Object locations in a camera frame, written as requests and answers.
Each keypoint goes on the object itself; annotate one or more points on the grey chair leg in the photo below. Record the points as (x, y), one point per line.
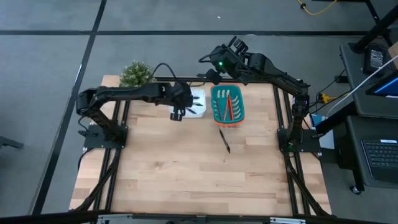
(9, 142)

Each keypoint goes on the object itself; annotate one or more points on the black aluminium table frame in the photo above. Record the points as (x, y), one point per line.
(275, 105)

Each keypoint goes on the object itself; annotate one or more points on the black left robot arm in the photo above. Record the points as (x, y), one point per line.
(124, 92)

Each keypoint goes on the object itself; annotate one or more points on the white plastic bin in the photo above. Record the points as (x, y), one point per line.
(200, 112)

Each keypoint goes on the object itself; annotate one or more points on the black laptop keyboard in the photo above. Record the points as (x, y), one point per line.
(382, 155)

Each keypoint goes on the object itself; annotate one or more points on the silver frame bracket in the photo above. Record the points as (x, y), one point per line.
(115, 219)
(287, 221)

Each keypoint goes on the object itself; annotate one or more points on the black power plug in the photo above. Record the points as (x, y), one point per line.
(341, 79)

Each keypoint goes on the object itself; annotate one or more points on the white blue box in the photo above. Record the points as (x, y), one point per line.
(328, 141)

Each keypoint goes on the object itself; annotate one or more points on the green basket orange rim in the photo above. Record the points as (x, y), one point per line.
(214, 105)

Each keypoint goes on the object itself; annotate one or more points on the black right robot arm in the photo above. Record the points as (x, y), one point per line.
(280, 77)

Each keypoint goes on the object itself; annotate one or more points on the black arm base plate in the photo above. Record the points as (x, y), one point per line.
(93, 141)
(311, 146)

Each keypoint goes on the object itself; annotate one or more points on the dark grey desk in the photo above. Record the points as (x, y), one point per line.
(354, 77)
(354, 149)

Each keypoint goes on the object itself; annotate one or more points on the black diagonal beam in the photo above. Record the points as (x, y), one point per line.
(376, 29)

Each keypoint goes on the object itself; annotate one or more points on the screen with blue display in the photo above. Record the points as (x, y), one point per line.
(388, 87)

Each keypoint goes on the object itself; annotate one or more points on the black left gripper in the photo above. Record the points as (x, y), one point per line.
(182, 95)

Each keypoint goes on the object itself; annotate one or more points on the yellow power plug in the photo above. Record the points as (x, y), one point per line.
(323, 98)

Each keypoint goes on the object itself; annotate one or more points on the black desk leg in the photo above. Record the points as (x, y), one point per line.
(335, 119)

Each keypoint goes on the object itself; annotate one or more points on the black caster wheel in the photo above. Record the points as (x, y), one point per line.
(356, 189)

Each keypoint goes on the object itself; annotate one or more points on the black power adapter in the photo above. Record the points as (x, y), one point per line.
(376, 59)

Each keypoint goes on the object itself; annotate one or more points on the green plant black pot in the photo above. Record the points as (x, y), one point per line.
(133, 73)

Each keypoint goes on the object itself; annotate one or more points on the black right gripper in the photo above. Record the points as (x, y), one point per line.
(227, 60)

